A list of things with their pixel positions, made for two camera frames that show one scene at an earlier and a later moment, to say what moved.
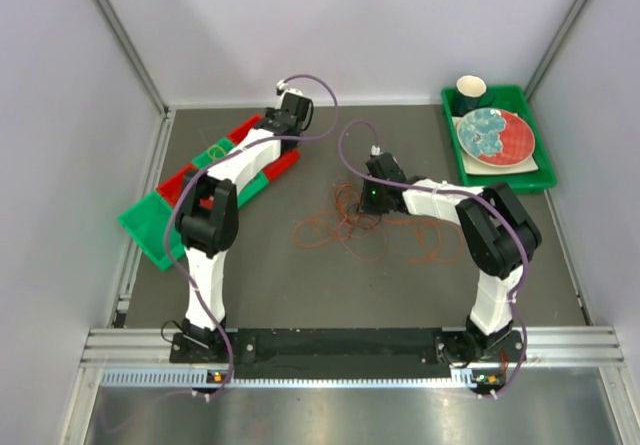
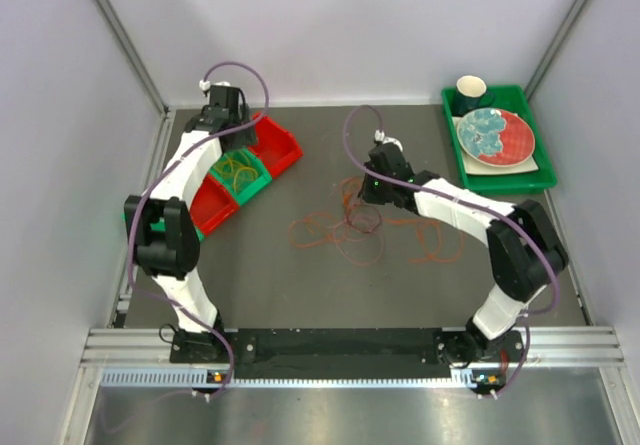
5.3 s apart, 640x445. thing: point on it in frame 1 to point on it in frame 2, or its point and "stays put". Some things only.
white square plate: (475, 167) stays put
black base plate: (334, 354) stays put
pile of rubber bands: (442, 240) stays put
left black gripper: (269, 113) to (243, 139)
